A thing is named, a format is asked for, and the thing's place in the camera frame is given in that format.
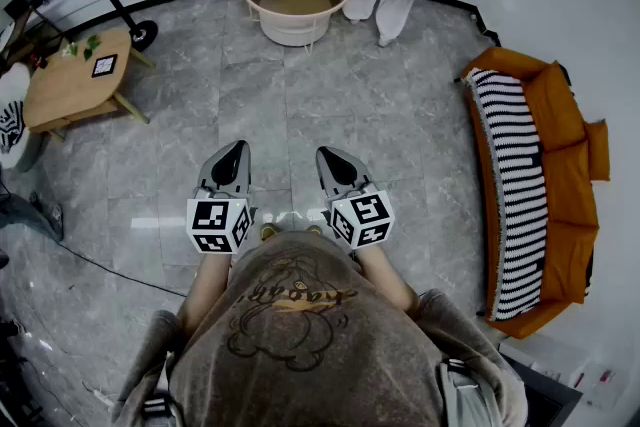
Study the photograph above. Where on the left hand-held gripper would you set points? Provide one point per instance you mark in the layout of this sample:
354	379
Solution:
210	220

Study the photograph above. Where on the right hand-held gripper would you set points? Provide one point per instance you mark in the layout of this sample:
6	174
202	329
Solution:
370	210

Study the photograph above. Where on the person's right forearm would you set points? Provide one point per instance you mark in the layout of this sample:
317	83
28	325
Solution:
385	280

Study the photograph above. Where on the person's left forearm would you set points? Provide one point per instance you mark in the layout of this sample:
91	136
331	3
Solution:
205	290

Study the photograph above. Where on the person's right shoe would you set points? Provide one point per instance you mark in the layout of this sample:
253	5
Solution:
314	230

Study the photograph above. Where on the person's shoe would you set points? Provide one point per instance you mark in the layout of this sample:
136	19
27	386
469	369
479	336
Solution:
314	230
269	232

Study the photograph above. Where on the person's left shoe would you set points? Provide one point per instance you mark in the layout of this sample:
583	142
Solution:
269	232

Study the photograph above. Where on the black and white striped blanket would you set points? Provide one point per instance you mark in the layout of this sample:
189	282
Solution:
515	165

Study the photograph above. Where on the wooden side table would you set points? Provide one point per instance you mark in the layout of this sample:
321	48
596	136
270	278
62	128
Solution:
65	90

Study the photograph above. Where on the green leaf sprig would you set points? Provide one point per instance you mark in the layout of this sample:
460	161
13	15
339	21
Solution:
92	46

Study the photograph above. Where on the person's brown printed t-shirt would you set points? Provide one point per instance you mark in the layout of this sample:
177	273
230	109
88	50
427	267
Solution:
310	355

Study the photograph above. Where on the striped cushion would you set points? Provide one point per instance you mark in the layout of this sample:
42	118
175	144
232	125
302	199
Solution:
10	125

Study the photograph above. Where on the orange sofa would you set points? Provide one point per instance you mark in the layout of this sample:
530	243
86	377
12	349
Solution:
565	195

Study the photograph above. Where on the wooden shelf rack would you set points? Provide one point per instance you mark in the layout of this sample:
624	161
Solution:
30	35

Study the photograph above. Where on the white cardboard box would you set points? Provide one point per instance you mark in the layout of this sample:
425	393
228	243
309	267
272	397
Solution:
550	355

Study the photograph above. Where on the black case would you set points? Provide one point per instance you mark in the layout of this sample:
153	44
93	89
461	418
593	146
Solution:
545	402

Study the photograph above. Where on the small framed marker card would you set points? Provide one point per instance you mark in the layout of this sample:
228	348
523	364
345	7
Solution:
104	66

